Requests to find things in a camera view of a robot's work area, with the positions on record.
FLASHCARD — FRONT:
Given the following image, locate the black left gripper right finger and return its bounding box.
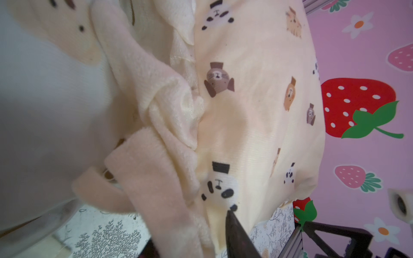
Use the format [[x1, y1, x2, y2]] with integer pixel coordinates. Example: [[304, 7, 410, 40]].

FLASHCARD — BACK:
[[302, 222, 373, 258]]

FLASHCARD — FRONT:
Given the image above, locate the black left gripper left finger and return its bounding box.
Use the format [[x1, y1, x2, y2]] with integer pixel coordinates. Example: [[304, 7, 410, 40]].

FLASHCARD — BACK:
[[225, 210, 261, 258]]

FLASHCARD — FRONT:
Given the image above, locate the cream animal print pillow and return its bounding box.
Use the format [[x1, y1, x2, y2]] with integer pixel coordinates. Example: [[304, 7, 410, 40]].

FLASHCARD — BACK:
[[1, 1, 325, 258]]

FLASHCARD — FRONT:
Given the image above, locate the fern print bed sheet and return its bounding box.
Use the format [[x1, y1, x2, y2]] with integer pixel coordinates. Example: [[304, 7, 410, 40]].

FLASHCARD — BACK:
[[55, 204, 295, 258]]

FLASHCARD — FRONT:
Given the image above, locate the aluminium right corner post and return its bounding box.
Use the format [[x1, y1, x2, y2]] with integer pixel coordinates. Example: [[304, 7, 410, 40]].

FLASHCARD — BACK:
[[303, 0, 333, 15]]

